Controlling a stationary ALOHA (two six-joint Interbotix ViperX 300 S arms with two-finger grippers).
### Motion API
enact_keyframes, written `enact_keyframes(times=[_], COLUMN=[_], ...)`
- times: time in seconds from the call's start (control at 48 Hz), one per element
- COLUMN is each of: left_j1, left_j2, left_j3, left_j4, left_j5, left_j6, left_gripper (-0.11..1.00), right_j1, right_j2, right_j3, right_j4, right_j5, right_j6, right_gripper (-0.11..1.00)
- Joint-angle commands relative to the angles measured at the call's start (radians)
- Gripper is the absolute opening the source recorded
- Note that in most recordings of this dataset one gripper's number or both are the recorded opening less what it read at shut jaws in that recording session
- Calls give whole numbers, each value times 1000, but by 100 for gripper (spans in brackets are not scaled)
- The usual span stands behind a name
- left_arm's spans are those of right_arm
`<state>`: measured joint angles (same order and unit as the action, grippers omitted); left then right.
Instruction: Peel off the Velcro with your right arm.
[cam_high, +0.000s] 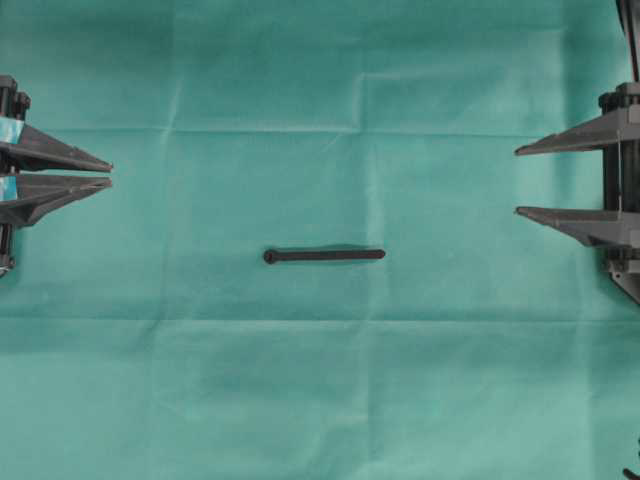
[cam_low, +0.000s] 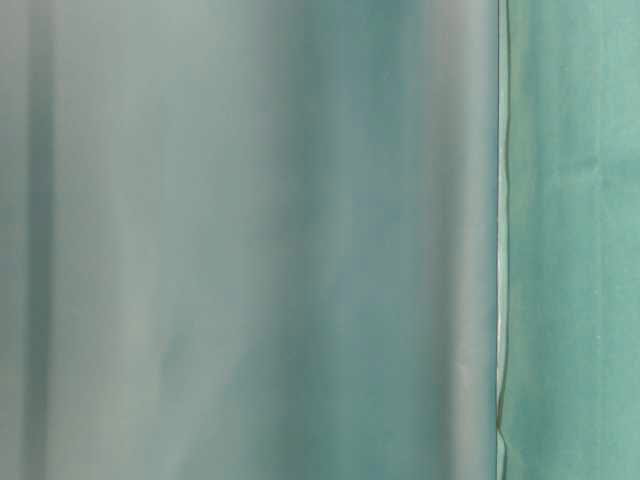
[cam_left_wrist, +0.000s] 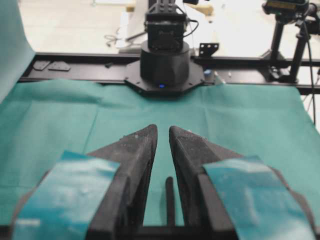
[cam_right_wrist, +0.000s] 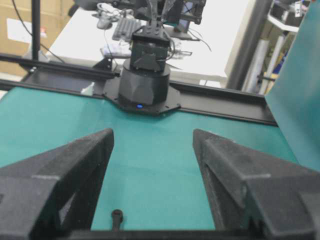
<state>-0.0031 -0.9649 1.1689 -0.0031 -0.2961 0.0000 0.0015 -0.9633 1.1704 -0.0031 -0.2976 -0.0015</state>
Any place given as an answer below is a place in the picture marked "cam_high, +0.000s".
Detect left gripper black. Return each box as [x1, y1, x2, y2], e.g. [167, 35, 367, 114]
[1, 75, 112, 275]

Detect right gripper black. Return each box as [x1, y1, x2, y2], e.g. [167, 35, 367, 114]
[514, 82, 639, 304]

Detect black velcro strap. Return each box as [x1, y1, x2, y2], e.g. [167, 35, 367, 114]
[262, 246, 387, 266]

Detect green table cloth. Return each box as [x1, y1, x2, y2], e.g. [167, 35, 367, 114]
[1, 1, 639, 479]

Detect black cable top right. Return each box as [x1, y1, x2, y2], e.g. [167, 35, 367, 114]
[613, 0, 640, 81]

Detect black cable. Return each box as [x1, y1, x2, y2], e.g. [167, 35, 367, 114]
[613, 0, 640, 81]
[621, 437, 640, 480]

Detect black cable bottom right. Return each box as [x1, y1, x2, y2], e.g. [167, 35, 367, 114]
[621, 437, 640, 480]

